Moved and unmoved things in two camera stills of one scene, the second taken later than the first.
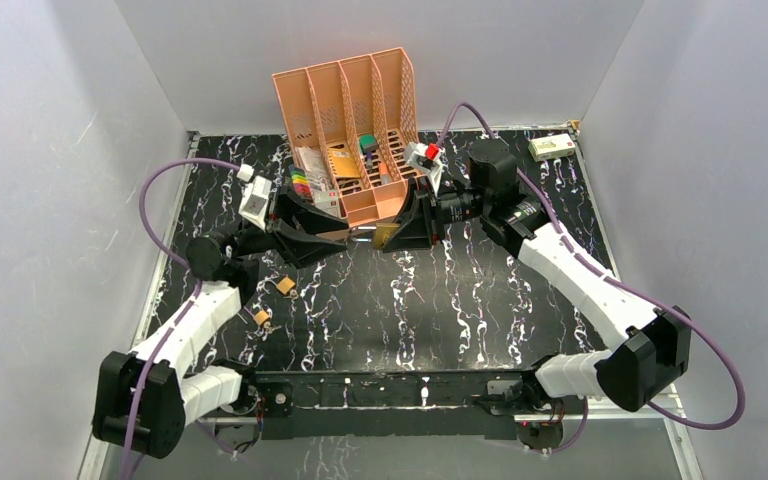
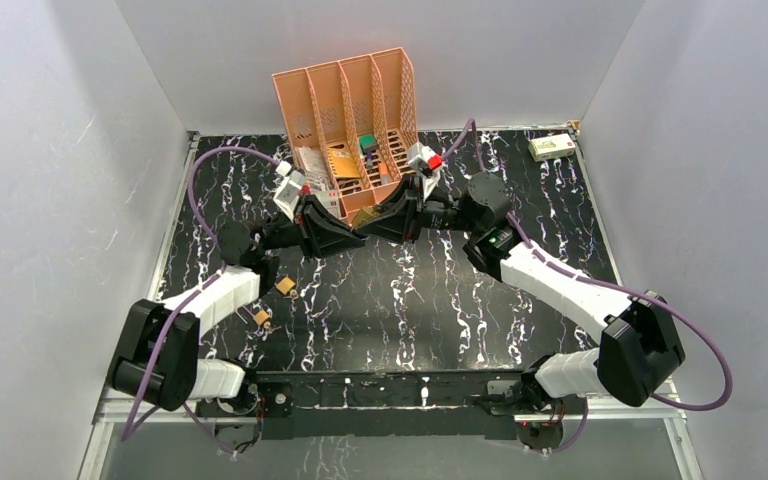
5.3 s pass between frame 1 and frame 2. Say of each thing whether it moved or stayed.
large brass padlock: moved
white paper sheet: stayed
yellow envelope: stayed
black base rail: stayed
